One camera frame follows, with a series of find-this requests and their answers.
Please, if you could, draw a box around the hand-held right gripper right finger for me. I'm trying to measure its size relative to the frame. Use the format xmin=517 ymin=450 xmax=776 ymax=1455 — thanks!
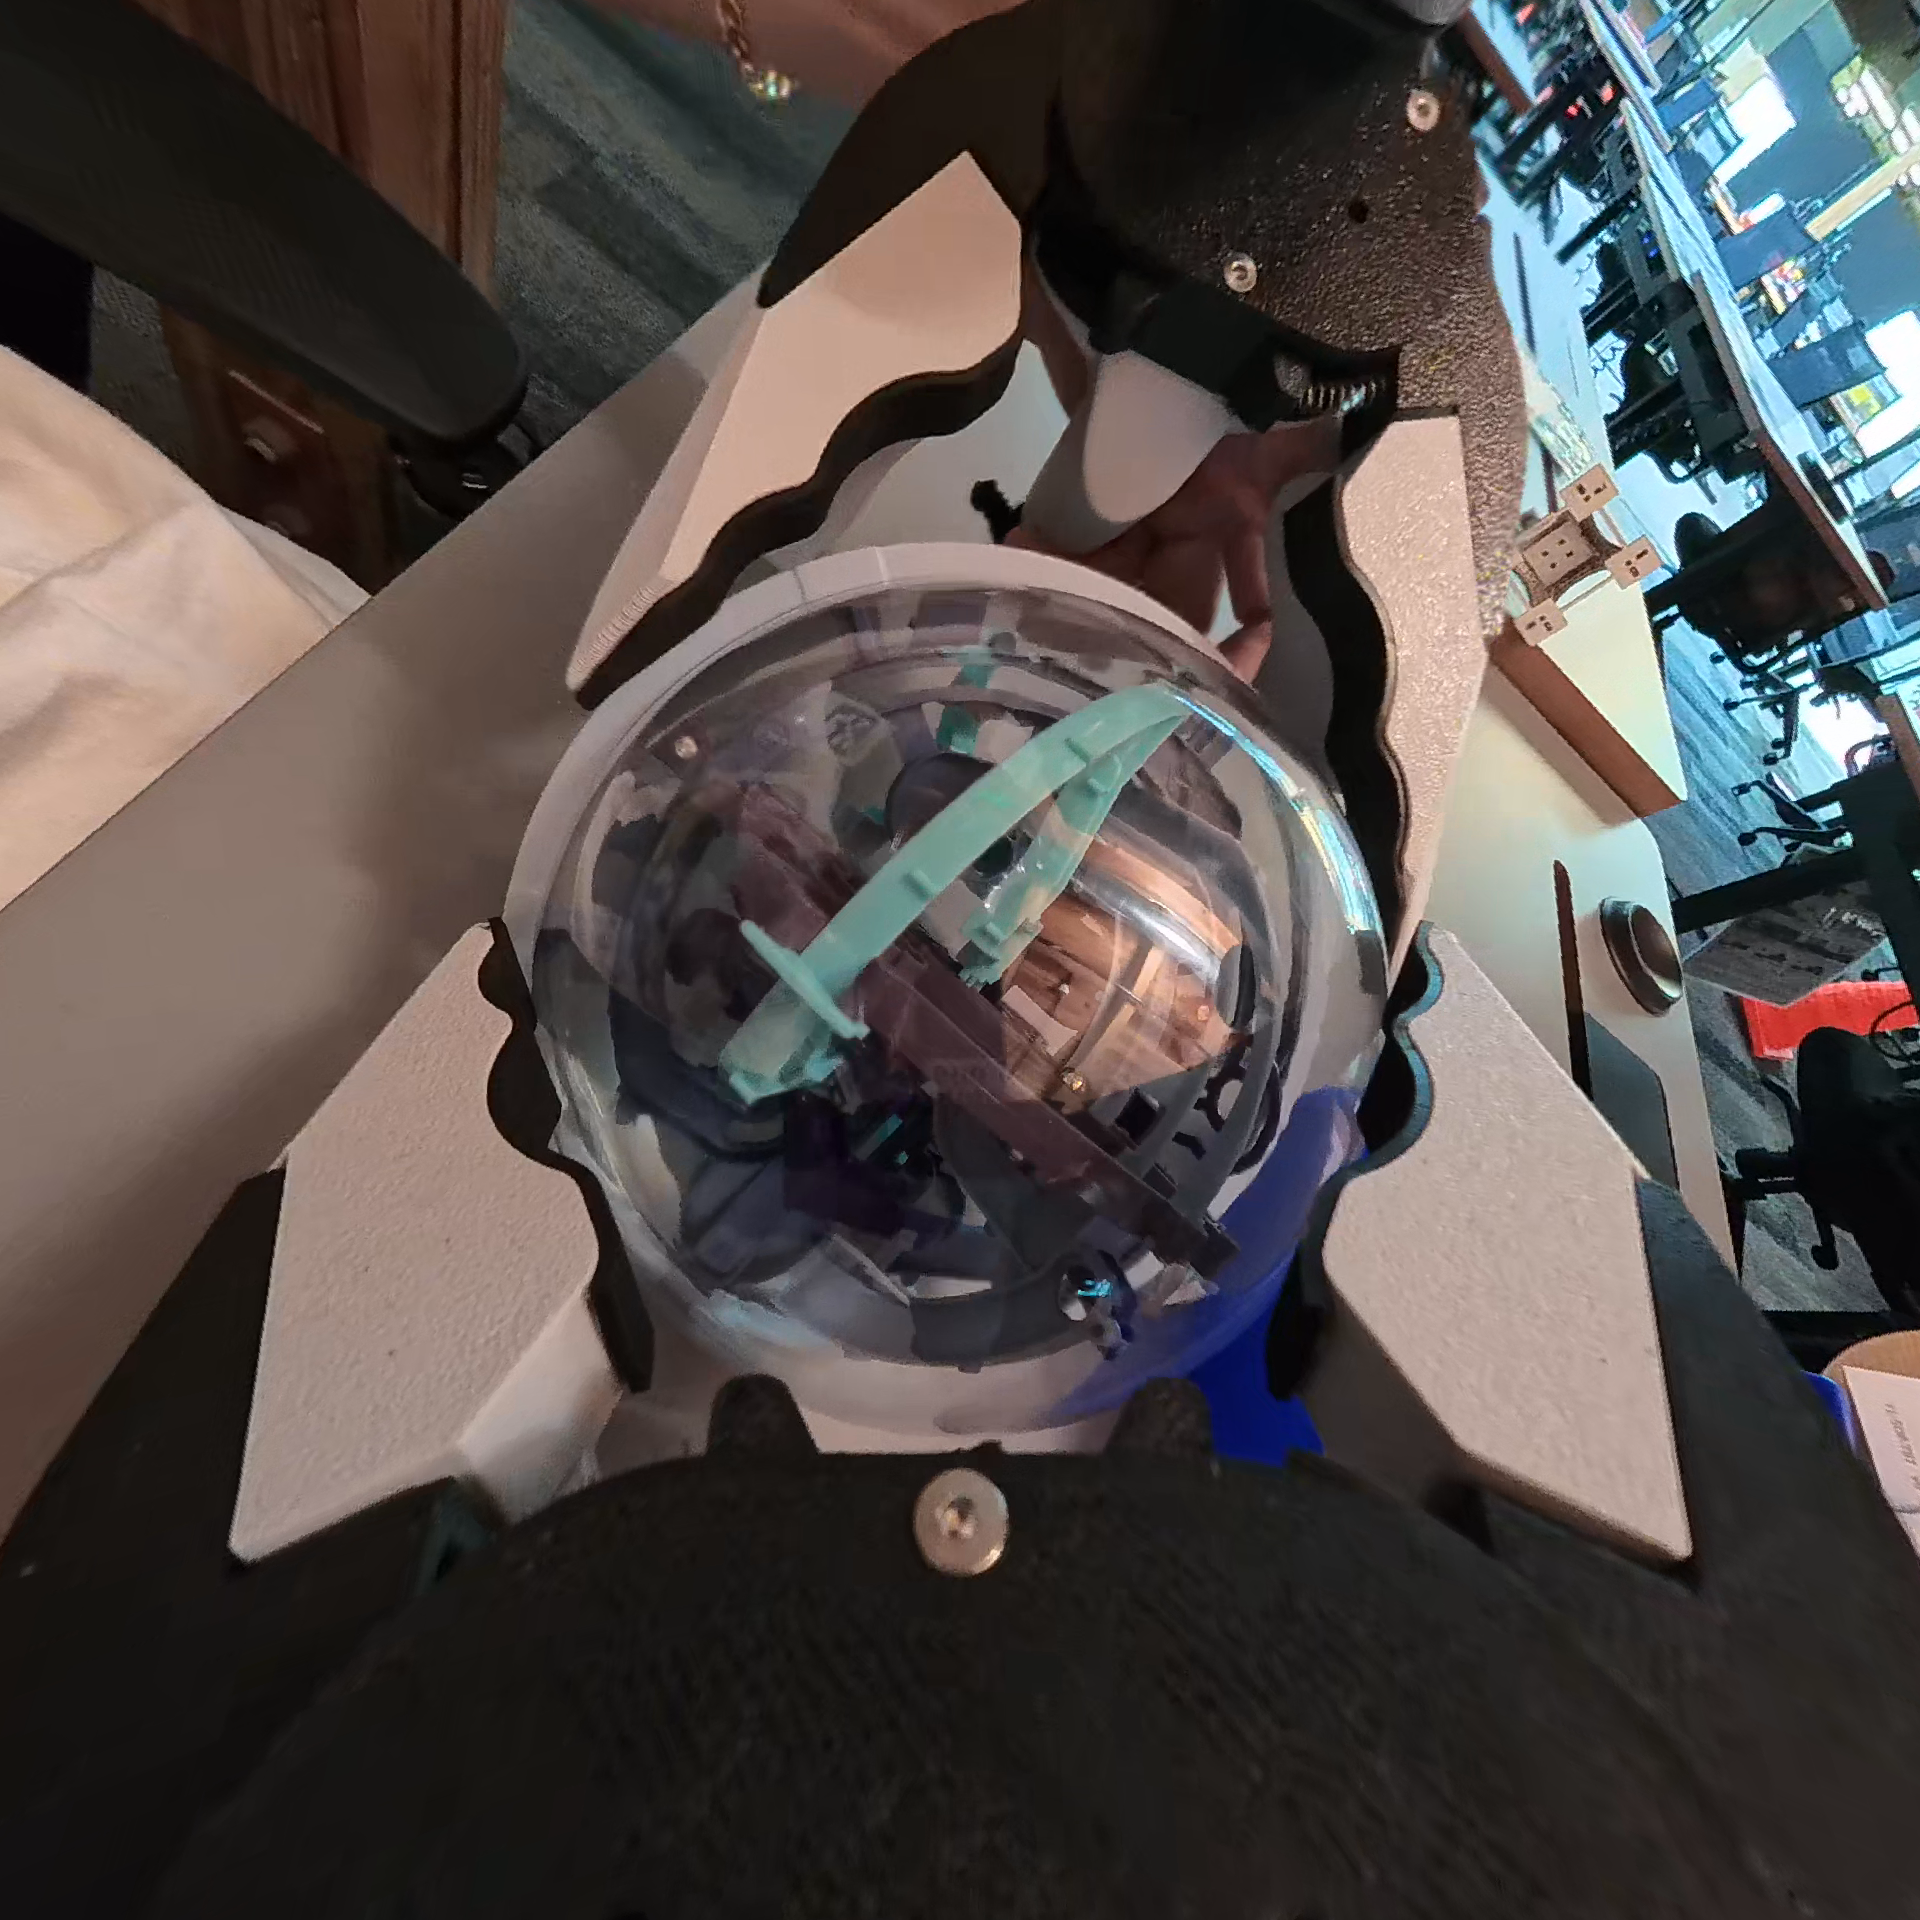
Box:
xmin=1268 ymin=921 xmax=1695 ymax=1570

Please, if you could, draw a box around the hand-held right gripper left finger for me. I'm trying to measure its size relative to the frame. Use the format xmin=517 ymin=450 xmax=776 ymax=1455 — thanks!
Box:
xmin=229 ymin=918 xmax=656 ymax=1562

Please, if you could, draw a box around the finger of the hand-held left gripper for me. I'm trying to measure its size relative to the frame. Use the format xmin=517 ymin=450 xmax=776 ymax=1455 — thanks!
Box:
xmin=567 ymin=145 xmax=1033 ymax=712
xmin=1288 ymin=408 xmax=1497 ymax=964

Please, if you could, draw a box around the clear plastic maze ball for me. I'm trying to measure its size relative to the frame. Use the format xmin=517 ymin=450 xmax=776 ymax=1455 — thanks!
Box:
xmin=502 ymin=541 xmax=1388 ymax=1417

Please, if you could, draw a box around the person's left hand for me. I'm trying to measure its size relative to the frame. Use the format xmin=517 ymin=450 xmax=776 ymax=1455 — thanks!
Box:
xmin=1002 ymin=431 xmax=1340 ymax=688

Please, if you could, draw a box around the grey desk with wood edge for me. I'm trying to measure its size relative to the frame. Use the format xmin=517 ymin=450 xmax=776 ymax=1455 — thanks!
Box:
xmin=1463 ymin=0 xmax=1691 ymax=819

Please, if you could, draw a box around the blue plastic bin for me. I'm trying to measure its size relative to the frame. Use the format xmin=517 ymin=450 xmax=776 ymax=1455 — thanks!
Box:
xmin=1051 ymin=1086 xmax=1886 ymax=1477

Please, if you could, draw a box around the black office chair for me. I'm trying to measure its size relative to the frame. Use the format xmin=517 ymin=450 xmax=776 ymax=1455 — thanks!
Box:
xmin=1649 ymin=509 xmax=1818 ymax=681

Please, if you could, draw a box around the round desk grommet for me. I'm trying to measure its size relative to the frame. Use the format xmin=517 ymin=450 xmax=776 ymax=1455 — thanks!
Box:
xmin=1597 ymin=895 xmax=1685 ymax=1014

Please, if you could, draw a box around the printed instruction sheet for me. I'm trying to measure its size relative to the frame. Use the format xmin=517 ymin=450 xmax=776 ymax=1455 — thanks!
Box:
xmin=1843 ymin=1360 xmax=1920 ymax=1554

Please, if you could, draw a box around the red-orange cone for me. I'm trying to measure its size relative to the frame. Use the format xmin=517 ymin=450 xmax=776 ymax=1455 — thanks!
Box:
xmin=1742 ymin=981 xmax=1920 ymax=1061

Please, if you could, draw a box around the printed white shirt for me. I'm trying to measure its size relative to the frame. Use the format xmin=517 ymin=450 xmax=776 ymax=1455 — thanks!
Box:
xmin=0 ymin=343 xmax=369 ymax=907

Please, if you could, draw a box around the gold chain bracelet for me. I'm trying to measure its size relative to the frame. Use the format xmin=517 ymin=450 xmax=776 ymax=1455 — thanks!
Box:
xmin=716 ymin=0 xmax=800 ymax=102

